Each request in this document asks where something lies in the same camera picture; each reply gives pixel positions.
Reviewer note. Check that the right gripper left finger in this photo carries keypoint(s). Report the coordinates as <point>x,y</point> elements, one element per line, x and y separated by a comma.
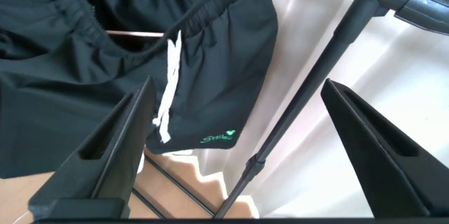
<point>105,168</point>

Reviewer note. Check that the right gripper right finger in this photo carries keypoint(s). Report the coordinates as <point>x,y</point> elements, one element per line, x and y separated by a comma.
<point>396,168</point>

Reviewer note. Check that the white printed T-shirt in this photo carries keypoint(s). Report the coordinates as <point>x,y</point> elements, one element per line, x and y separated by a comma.
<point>182,152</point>

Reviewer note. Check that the black clothes rack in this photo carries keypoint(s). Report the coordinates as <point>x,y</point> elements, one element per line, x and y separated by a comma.
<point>315,73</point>

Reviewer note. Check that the black garment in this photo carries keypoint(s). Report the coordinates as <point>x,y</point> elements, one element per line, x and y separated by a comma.
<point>70,111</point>

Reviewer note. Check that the beige curtain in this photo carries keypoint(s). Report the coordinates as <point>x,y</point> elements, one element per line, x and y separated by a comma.
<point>403,62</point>

